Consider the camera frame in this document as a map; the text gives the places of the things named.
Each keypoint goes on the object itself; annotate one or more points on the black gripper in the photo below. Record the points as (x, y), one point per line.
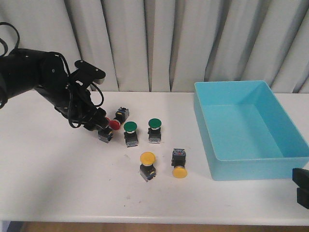
(73, 103)

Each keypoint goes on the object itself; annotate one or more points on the red push button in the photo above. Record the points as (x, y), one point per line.
(121, 115)
(106, 134)

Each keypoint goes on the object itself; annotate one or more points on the white pleated curtain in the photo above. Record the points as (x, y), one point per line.
(168, 45)

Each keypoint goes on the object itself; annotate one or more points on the light blue plastic box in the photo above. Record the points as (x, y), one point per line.
(246, 133)

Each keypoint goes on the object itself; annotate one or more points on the green push button left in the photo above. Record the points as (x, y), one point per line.
(130, 134)

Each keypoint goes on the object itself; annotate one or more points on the red push button lying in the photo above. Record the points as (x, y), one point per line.
(121, 115)

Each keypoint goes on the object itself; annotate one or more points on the green push button right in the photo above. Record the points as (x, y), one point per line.
(154, 130)

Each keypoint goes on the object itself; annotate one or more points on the yellow push button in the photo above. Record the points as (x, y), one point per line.
(147, 169)
(178, 162)

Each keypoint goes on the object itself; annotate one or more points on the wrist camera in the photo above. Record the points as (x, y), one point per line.
(86, 74)

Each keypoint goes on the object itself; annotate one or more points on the yellow push button lying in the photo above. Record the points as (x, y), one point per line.
(178, 162)

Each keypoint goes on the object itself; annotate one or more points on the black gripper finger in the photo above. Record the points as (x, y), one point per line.
(303, 197)
(301, 177)

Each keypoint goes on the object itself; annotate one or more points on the green push button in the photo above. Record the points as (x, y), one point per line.
(130, 134)
(154, 130)

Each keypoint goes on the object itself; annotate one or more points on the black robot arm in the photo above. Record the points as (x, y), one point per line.
(48, 73)

